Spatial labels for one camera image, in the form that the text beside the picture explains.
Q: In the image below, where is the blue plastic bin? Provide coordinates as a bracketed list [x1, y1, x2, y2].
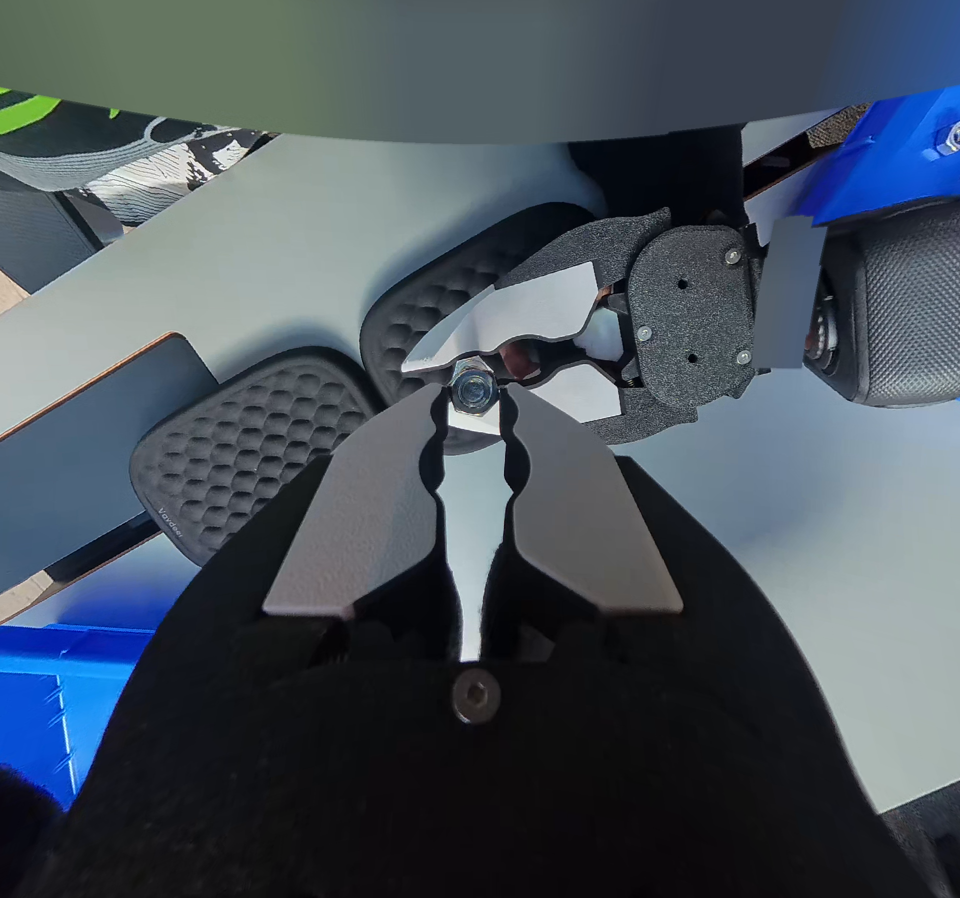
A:
[802, 84, 960, 228]
[0, 624, 155, 813]

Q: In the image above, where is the person's left hand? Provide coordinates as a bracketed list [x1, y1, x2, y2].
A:
[499, 338, 544, 383]

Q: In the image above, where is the black honeycomb wrist rest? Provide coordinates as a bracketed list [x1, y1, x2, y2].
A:
[358, 201, 601, 457]
[129, 347, 376, 568]

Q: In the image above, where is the person's patterned clothing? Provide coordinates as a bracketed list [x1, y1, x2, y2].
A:
[0, 114, 280, 228]

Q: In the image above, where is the dark mesh chair seat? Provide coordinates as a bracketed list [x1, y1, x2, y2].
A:
[0, 189, 125, 293]

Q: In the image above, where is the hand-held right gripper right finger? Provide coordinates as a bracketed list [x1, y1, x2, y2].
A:
[498, 383, 685, 619]

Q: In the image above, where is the black green-print top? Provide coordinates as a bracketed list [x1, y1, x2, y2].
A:
[0, 87, 162, 160]

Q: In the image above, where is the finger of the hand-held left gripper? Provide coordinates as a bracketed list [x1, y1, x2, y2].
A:
[399, 261, 603, 376]
[513, 360, 626, 428]

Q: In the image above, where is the silver hex nut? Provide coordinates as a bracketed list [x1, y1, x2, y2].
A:
[448, 369, 501, 419]

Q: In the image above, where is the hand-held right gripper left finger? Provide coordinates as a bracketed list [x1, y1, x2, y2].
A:
[262, 383, 453, 622]

